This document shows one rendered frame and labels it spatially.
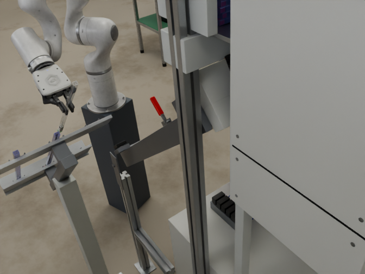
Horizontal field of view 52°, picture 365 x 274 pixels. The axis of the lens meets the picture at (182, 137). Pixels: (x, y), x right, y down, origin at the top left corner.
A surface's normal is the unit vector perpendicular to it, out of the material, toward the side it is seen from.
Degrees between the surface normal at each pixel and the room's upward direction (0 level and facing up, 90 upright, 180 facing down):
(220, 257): 0
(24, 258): 0
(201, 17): 90
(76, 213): 90
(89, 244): 90
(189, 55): 90
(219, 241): 0
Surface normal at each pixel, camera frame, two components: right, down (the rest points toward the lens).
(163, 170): -0.07, -0.79
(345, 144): -0.80, 0.41
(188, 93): 0.58, 0.47
